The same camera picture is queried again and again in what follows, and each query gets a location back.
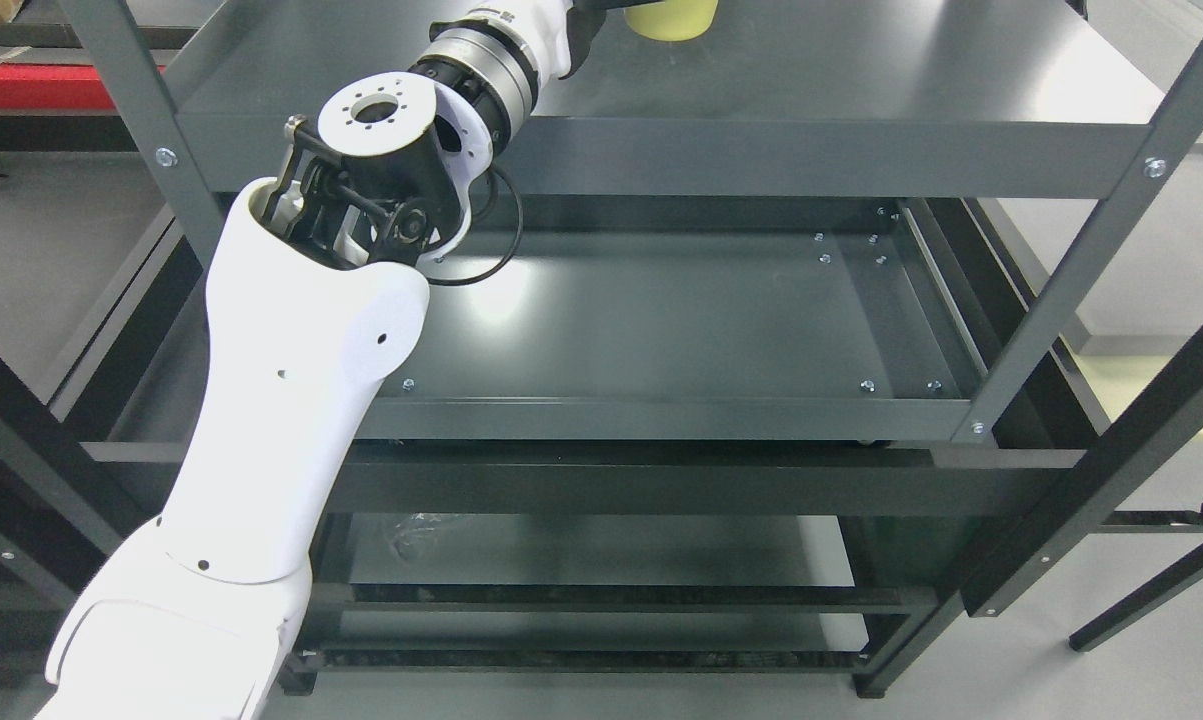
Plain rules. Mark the grey metal shelf unit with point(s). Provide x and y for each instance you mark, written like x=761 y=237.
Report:
x=696 y=280

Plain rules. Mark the red metal beam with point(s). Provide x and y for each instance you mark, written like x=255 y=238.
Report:
x=53 y=87

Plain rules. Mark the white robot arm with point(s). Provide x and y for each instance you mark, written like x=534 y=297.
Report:
x=314 y=297

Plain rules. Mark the yellow plastic cup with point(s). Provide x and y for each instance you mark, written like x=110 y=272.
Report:
x=671 y=21

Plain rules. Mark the black metal shelf rack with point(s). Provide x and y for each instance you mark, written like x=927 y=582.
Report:
x=792 y=558

